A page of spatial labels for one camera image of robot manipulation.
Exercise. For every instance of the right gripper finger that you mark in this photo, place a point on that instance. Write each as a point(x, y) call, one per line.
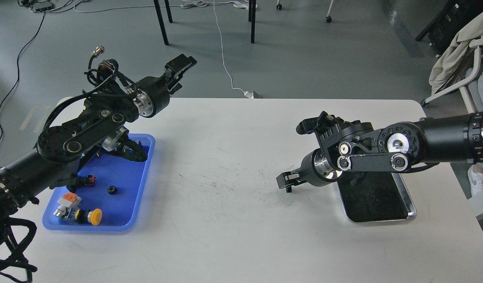
point(289, 184)
point(294, 174)

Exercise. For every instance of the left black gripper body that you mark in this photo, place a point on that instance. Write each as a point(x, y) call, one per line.
point(152, 96)

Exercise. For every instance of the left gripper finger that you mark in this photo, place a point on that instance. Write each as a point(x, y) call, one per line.
point(174, 85)
point(175, 69)

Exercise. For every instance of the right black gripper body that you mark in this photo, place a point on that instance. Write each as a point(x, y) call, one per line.
point(316, 170)

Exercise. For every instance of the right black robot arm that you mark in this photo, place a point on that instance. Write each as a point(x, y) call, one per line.
point(403, 147)

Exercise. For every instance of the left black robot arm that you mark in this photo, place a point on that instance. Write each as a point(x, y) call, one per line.
point(75, 130)

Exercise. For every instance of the silver metal tray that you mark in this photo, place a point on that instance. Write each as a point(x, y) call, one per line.
point(375, 198)

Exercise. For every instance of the blue plastic tray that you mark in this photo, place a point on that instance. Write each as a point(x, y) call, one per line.
point(119, 210)

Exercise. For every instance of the black square push button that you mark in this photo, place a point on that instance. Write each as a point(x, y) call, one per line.
point(89, 181)

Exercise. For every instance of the yellow push button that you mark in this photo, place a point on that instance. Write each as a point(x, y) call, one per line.
point(80, 216)

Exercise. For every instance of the beige jacket on chair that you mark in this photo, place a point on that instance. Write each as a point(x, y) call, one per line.
point(451, 58)

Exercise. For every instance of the orange white switch block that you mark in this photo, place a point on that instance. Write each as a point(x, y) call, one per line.
point(70, 200)

